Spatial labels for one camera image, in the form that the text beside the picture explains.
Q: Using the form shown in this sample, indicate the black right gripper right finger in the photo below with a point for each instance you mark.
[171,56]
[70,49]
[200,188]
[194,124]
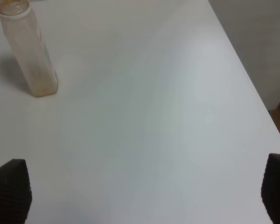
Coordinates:
[270,189]

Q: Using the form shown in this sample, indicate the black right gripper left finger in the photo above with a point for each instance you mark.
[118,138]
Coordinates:
[15,192]

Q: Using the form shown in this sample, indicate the clear bottle red label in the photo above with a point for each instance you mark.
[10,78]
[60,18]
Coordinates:
[22,31]

